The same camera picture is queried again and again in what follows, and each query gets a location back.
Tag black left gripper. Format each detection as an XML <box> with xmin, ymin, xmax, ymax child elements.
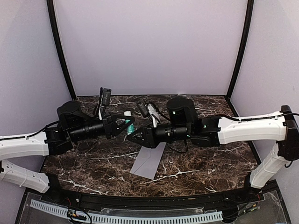
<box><xmin>70</xmin><ymin>112</ymin><xmax>135</xmax><ymax>143</ymax></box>

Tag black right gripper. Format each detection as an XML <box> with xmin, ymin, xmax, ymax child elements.
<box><xmin>127</xmin><ymin>120</ymin><xmax>192</xmax><ymax>147</ymax></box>

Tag small white-capped glue bottle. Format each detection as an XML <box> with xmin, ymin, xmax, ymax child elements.
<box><xmin>123</xmin><ymin>111</ymin><xmax>136</xmax><ymax>136</ymax></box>

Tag grey paper envelope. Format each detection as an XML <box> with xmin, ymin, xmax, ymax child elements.
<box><xmin>130</xmin><ymin>143</ymin><xmax>166</xmax><ymax>180</ymax></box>

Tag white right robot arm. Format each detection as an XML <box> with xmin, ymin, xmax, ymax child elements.
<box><xmin>127</xmin><ymin>96</ymin><xmax>299</xmax><ymax>203</ymax></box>

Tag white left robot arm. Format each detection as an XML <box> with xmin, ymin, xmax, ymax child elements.
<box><xmin>0</xmin><ymin>101</ymin><xmax>135</xmax><ymax>203</ymax></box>

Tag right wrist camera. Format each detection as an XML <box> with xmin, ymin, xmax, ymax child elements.
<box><xmin>137</xmin><ymin>100</ymin><xmax>161</xmax><ymax>128</ymax></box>

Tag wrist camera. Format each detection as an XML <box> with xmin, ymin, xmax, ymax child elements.
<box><xmin>93</xmin><ymin>87</ymin><xmax>112</xmax><ymax>120</ymax></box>
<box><xmin>137</xmin><ymin>100</ymin><xmax>161</xmax><ymax>128</ymax></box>

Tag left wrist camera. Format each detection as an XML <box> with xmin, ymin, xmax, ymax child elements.
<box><xmin>93</xmin><ymin>87</ymin><xmax>112</xmax><ymax>120</ymax></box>

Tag white slotted cable duct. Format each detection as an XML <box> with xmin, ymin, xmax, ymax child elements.
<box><xmin>30</xmin><ymin>200</ymin><xmax>223</xmax><ymax>224</ymax></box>

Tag black front rail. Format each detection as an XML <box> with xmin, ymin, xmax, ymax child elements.
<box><xmin>25</xmin><ymin>182</ymin><xmax>264</xmax><ymax>213</ymax></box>

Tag black left frame post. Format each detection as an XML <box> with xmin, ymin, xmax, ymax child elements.
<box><xmin>46</xmin><ymin>0</ymin><xmax>77</xmax><ymax>100</ymax></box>

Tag black frame corner post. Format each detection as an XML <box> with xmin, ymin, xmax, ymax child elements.
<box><xmin>225</xmin><ymin>0</ymin><xmax>255</xmax><ymax>101</ymax></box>

